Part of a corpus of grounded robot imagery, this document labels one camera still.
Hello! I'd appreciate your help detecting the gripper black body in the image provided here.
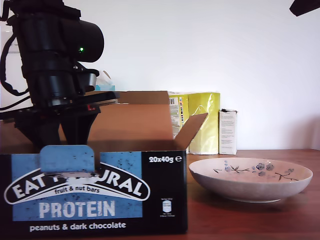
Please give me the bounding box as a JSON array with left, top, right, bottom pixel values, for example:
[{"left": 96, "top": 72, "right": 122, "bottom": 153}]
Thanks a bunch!
[{"left": 13, "top": 73, "right": 121, "bottom": 124}]

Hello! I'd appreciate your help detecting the blue black snackbar carton box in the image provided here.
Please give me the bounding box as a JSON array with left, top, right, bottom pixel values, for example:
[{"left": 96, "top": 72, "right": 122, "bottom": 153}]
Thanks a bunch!
[{"left": 0, "top": 90, "right": 210, "bottom": 236}]

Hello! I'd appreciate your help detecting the teal tissue box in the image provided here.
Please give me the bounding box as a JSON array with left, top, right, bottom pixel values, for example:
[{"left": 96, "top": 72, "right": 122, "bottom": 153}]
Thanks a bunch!
[{"left": 94, "top": 84, "right": 116, "bottom": 92}]

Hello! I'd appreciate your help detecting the small white carton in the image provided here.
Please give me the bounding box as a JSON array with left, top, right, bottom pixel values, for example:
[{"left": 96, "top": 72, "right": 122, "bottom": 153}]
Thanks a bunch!
[{"left": 218, "top": 108, "right": 239, "bottom": 155}]

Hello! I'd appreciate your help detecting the floral ceramic plate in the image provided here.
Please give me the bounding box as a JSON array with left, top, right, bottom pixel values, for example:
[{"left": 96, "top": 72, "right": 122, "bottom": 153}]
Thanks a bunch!
[{"left": 188, "top": 158, "right": 314, "bottom": 204}]

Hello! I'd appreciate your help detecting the yellow paper towel pack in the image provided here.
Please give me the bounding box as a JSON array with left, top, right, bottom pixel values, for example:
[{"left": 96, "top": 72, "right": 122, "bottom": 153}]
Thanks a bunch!
[{"left": 167, "top": 91, "right": 222, "bottom": 155}]

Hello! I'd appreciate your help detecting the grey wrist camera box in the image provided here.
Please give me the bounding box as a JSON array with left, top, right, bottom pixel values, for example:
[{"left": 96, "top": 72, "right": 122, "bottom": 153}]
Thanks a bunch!
[{"left": 74, "top": 63, "right": 100, "bottom": 95}]

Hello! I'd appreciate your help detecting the black looping cable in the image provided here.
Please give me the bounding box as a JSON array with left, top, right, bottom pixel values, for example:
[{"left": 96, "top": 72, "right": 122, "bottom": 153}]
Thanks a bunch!
[
  {"left": 0, "top": 96, "right": 34, "bottom": 112},
  {"left": 0, "top": 34, "right": 30, "bottom": 97}
]

